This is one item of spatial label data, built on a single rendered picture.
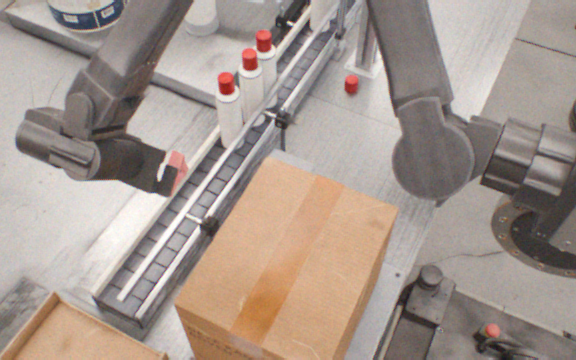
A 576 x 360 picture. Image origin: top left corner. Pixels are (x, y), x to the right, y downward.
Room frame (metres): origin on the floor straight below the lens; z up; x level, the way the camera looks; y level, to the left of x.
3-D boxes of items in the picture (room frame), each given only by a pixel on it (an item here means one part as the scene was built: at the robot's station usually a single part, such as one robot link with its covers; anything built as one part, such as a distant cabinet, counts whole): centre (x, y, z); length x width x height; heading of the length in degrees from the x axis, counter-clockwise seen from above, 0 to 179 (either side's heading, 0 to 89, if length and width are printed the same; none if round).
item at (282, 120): (0.83, 0.03, 0.91); 0.07 x 0.03 x 0.16; 62
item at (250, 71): (0.89, 0.08, 0.98); 0.05 x 0.05 x 0.20
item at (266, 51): (0.95, 0.05, 0.98); 0.05 x 0.05 x 0.20
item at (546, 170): (0.34, -0.24, 1.45); 0.09 x 0.08 x 0.12; 154
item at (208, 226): (0.57, 0.17, 0.91); 0.07 x 0.03 x 0.16; 62
